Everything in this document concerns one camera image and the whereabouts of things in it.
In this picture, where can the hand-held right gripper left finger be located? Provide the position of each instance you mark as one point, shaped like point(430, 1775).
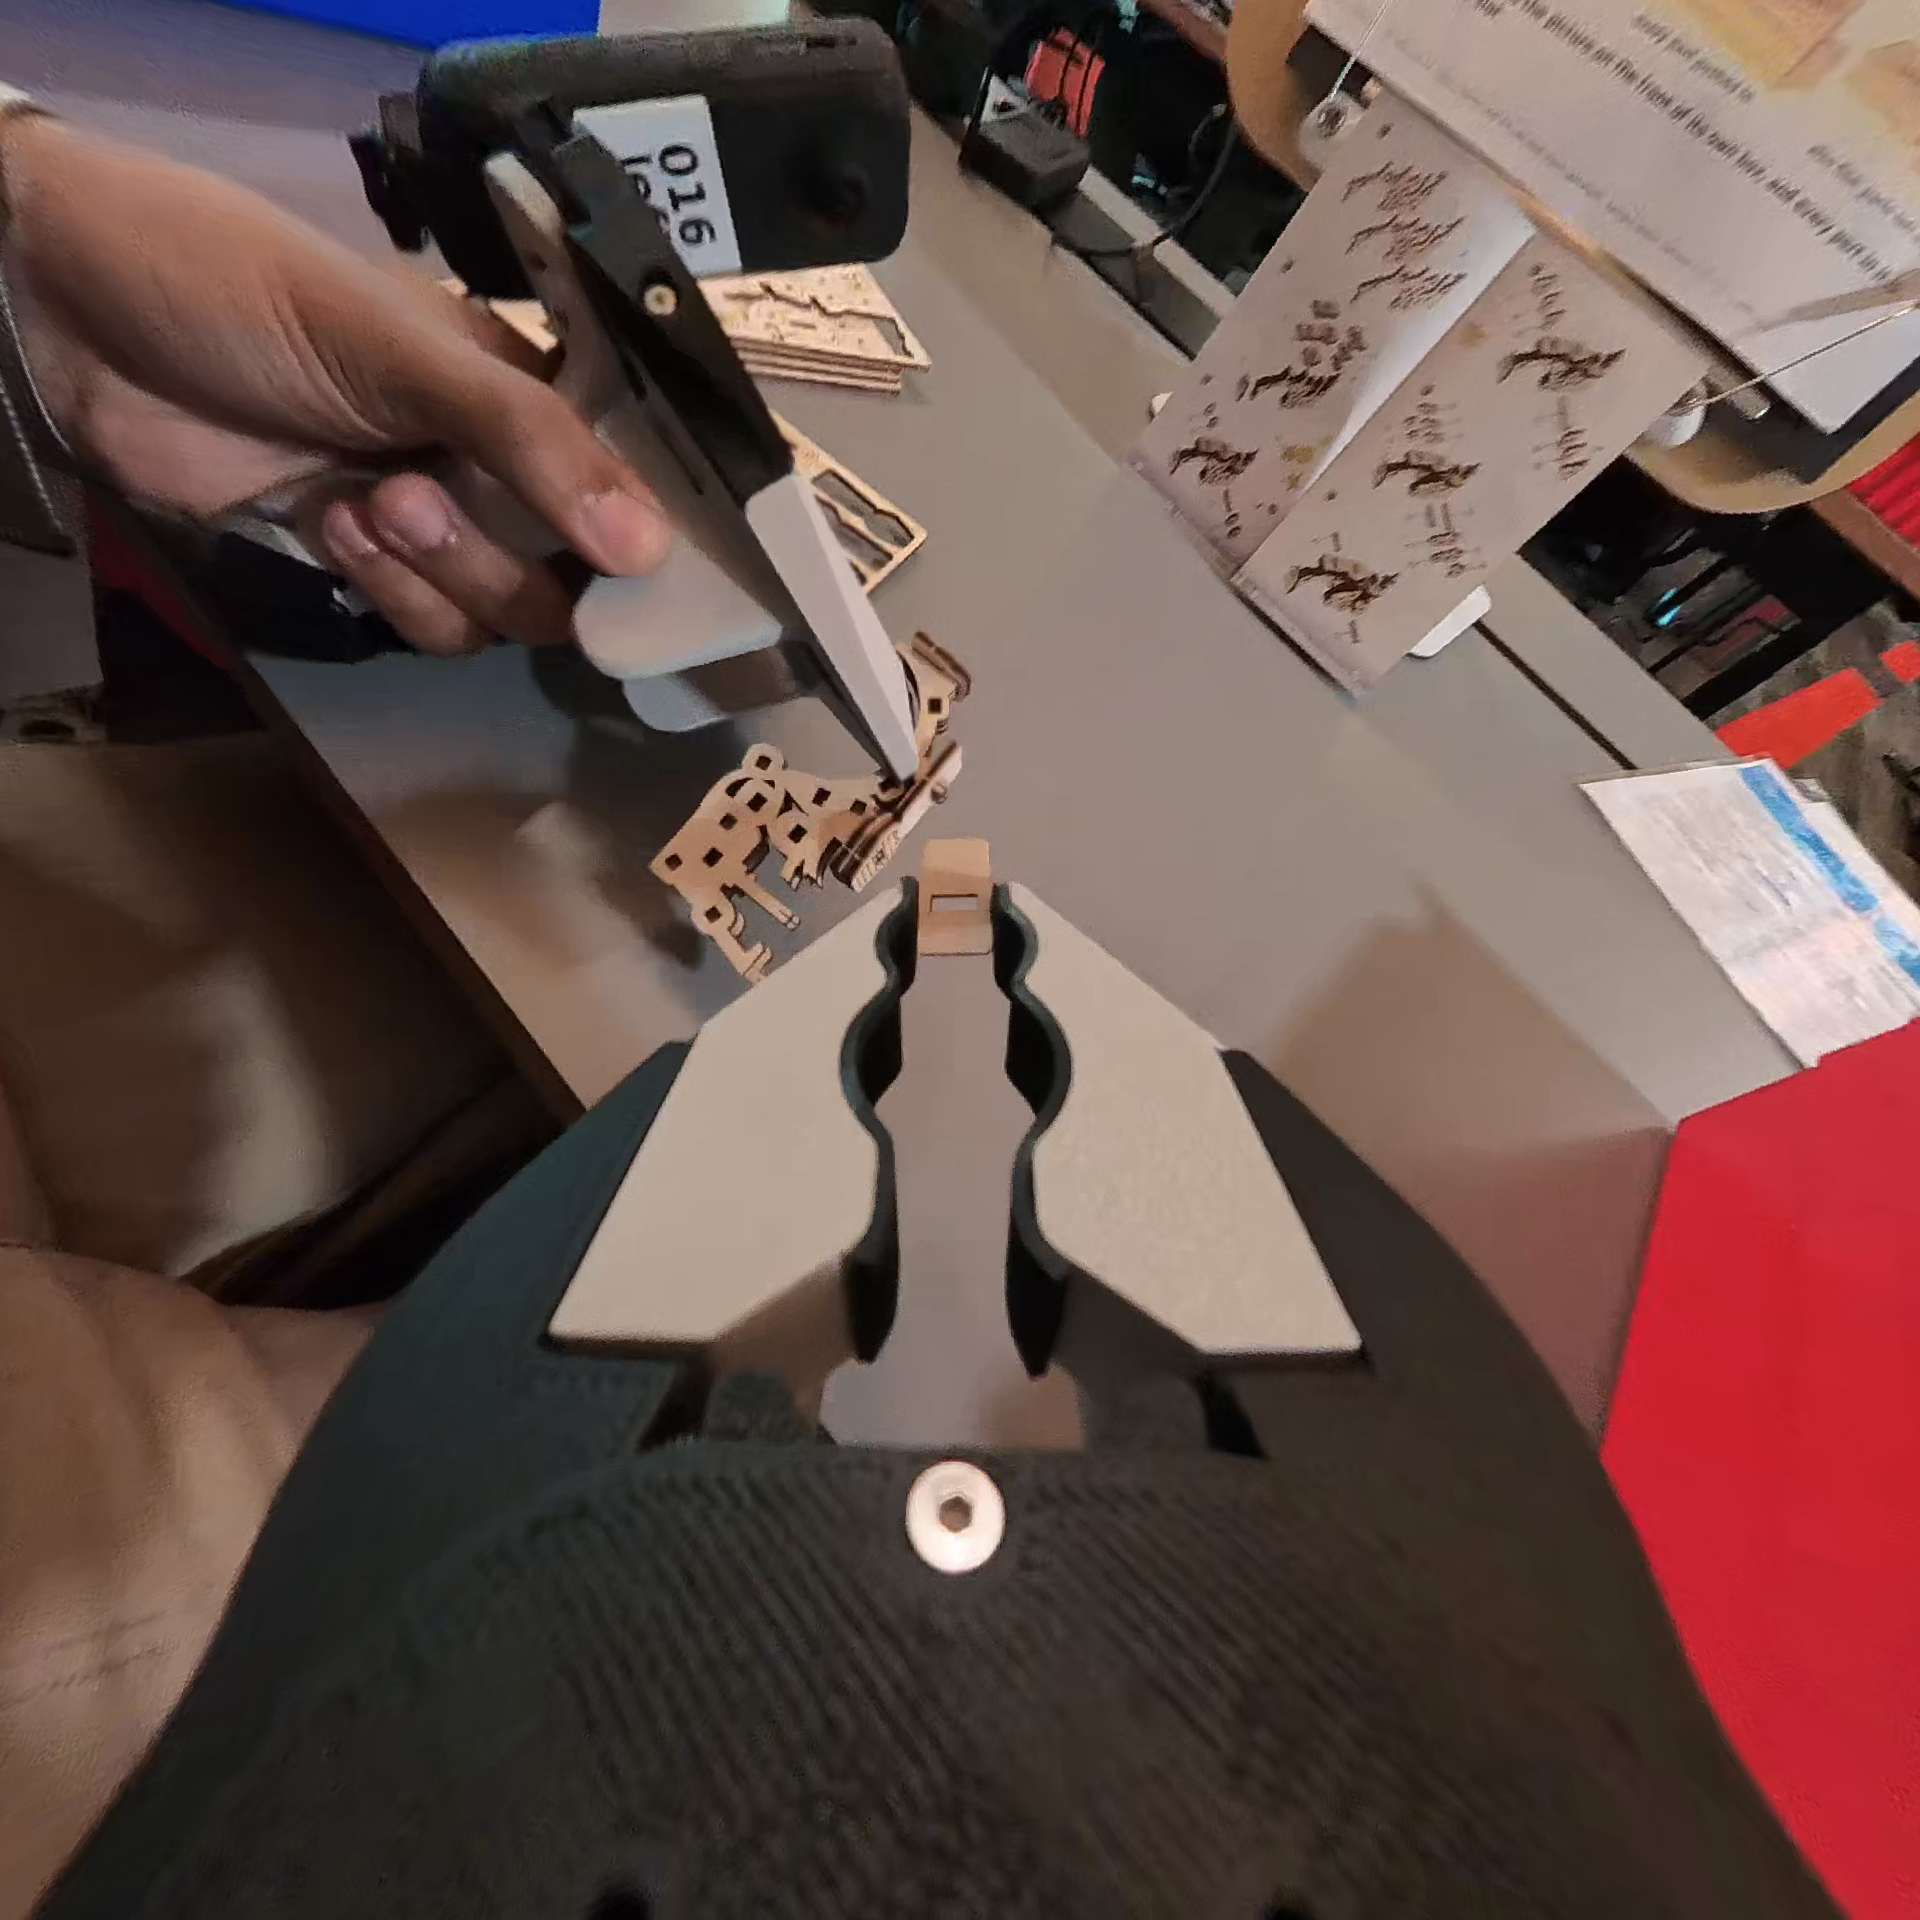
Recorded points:
point(721, 1185)

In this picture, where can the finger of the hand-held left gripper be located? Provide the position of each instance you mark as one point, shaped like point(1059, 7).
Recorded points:
point(818, 585)

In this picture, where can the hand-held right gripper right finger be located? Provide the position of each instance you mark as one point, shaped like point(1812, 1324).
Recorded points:
point(1184, 1200)

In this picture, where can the wooden model assembly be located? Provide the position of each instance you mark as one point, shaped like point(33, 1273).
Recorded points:
point(734, 848)

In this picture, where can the small slotted wooden piece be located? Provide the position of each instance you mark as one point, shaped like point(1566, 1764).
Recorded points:
point(956, 870)

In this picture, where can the grey desk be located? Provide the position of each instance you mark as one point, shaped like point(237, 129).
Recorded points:
point(1200, 780)

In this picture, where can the person's left hand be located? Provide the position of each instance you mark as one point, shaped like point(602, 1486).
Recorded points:
point(224, 345)

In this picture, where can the wooden parts sheet with cutouts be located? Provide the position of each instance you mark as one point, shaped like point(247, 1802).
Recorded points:
point(803, 458)

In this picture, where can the stack of wooden parts sheets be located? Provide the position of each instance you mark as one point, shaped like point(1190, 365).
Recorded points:
point(811, 323)

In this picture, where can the black power adapter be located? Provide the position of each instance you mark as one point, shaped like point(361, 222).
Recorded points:
point(1028, 159)

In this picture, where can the blue plastic bin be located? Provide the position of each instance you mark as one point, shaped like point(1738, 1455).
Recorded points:
point(451, 14)

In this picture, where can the white printed leaflet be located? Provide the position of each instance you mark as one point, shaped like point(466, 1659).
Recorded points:
point(1754, 915)

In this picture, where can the red plastic bin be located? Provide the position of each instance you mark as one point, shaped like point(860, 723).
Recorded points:
point(1770, 1500)

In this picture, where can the person's beige trousers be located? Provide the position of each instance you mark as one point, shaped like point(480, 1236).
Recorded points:
point(121, 1500)

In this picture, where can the white instruction booklet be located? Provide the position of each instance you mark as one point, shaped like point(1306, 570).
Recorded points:
point(1500, 450)

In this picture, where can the silver wristwatch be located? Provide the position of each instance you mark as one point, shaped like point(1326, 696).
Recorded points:
point(39, 481)

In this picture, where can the large printed instruction sheet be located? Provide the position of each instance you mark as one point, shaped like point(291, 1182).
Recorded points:
point(1650, 150)

